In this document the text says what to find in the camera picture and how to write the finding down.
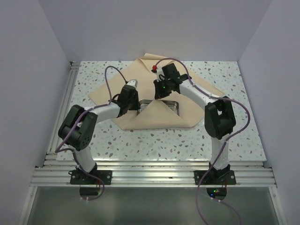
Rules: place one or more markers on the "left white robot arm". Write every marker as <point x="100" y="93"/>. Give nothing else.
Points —
<point x="77" y="129"/>

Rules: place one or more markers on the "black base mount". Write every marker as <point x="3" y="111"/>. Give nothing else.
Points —
<point x="78" y="177"/>
<point x="224" y="176"/>

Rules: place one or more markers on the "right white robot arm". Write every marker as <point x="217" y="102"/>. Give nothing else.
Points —
<point x="219" y="119"/>

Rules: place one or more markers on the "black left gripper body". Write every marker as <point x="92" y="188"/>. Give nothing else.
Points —
<point x="133" y="104"/>

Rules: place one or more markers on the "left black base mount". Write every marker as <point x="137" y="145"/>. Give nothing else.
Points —
<point x="78" y="177"/>

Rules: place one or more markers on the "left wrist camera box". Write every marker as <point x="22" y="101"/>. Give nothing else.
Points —
<point x="133" y="83"/>

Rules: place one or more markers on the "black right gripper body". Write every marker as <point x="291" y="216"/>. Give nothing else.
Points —
<point x="163" y="88"/>

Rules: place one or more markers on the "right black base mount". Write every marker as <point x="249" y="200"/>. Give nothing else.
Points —
<point x="224" y="176"/>

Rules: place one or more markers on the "aluminium frame rails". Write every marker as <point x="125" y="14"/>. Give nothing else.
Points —
<point x="157" y="158"/>

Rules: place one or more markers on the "beige cloth mat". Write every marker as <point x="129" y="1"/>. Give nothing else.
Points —
<point x="157" y="114"/>

